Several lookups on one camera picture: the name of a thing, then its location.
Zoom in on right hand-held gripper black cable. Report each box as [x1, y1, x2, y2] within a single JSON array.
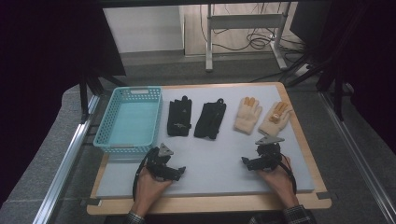
[[279, 157, 298, 195]]

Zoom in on white cabinet panel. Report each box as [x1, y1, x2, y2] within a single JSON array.
[[103, 5, 185, 54]]

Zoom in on black curtain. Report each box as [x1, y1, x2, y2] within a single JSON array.
[[289, 0, 396, 155], [0, 0, 127, 204]]

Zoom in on black tripod legs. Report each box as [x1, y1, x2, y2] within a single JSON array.
[[78, 70, 127, 123]]

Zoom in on turquoise plastic basket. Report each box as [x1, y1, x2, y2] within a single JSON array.
[[92, 86, 163, 155]]

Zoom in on white power strip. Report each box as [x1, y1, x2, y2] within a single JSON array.
[[293, 63, 311, 77]]

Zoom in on person's right hand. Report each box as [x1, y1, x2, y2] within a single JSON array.
[[256, 157, 299, 209]]

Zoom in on black stand legs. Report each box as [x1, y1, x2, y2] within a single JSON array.
[[279, 50, 345, 121]]

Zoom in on white metal stand frame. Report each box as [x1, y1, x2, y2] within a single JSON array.
[[205, 3, 289, 73]]

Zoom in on black glove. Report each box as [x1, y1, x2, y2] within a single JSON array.
[[193, 98, 227, 140], [166, 95, 192, 137]]

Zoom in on black floor cables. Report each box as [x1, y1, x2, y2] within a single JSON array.
[[199, 3, 307, 63]]

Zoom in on person's left hand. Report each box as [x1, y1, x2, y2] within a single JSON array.
[[132, 167, 172, 216]]

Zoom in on grey tape piece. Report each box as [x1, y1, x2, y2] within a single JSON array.
[[316, 190, 333, 201], [78, 197, 103, 207]]

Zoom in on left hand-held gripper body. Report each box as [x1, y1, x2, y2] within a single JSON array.
[[145, 143, 180, 182]]

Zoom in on cream glove with orange fingers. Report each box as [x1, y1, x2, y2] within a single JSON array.
[[233, 96, 263, 135], [258, 101, 293, 137]]

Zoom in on aluminium rail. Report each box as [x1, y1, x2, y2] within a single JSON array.
[[32, 94, 101, 224], [319, 91, 396, 224]]

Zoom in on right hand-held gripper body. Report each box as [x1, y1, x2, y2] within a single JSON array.
[[255, 135, 286, 172]]

